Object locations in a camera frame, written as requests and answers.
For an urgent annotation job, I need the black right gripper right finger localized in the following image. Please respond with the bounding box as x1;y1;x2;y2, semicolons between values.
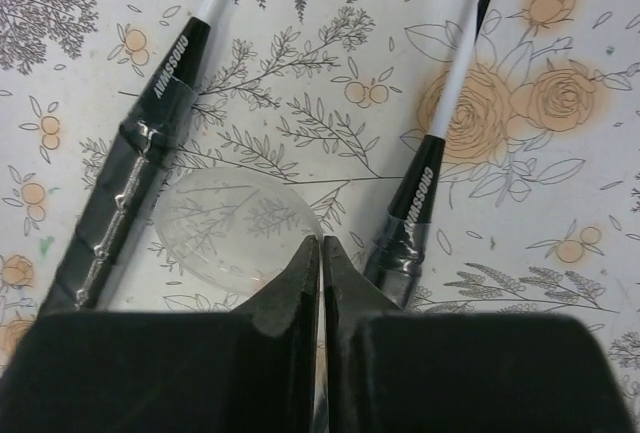
323;236;634;432

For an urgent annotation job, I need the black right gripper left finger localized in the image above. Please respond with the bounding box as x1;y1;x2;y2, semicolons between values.
1;237;320;432

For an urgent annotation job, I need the clear plastic tube lid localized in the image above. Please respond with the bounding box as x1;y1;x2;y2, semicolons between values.
154;167;322;296

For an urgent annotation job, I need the right badminton racket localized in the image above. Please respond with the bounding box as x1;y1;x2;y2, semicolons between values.
364;0;490;308

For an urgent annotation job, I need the badminton racket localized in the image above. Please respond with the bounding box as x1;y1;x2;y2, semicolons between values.
364;0;490;308
38;0;226;317

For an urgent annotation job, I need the left badminton racket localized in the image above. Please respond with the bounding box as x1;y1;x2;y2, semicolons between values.
38;0;226;317

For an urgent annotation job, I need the floral table mat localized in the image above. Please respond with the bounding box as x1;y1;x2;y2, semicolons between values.
1;0;639;408

